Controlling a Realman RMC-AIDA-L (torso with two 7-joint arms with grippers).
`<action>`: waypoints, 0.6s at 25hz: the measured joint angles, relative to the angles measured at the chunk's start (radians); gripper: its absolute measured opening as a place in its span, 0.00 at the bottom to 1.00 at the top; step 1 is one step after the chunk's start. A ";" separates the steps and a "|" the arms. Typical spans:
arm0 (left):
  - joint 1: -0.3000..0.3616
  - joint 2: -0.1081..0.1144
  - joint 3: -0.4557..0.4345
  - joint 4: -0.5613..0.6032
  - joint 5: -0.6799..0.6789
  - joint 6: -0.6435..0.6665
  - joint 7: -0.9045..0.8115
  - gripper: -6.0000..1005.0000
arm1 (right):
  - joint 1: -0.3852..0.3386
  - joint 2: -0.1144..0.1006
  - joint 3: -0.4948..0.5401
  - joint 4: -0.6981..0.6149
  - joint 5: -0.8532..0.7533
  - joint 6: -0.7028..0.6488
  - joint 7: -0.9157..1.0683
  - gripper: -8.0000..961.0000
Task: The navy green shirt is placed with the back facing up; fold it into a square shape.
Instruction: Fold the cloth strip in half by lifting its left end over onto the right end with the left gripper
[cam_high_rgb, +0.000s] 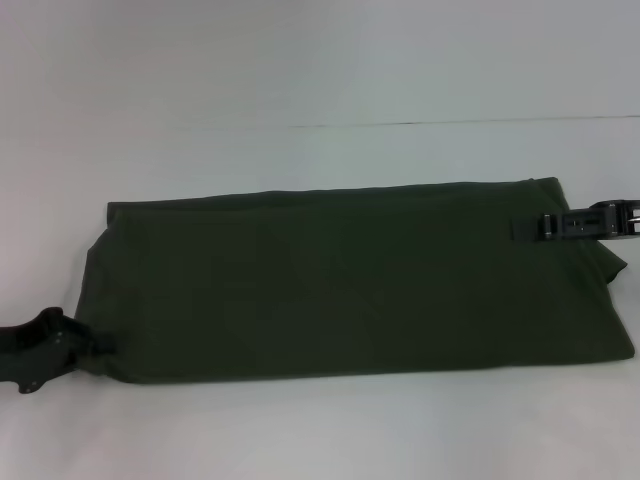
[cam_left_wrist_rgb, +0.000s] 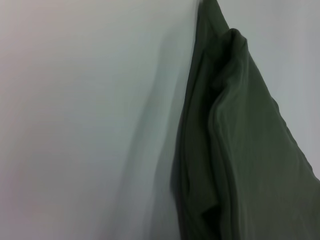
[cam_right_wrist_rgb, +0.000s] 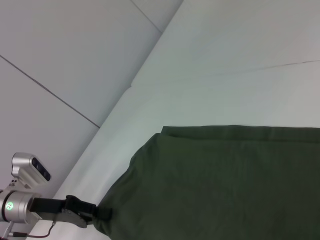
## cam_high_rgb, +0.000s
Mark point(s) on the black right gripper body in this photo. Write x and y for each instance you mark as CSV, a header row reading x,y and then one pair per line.
x,y
620,220

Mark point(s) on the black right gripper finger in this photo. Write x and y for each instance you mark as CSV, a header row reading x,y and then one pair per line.
x,y
565,225

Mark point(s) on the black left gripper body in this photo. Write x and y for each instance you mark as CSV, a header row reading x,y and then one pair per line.
x,y
30,355

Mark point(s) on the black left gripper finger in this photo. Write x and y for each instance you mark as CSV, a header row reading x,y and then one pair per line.
x,y
85,342

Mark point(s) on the dark green shirt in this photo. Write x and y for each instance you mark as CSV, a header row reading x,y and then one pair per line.
x,y
325,285

